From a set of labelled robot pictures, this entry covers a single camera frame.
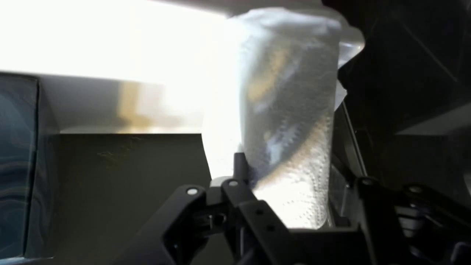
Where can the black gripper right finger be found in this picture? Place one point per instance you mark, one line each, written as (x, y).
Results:
(427, 230)

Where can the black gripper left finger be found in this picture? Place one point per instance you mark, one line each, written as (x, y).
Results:
(195, 230)

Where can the white tissue roll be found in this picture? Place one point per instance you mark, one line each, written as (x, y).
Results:
(288, 118)

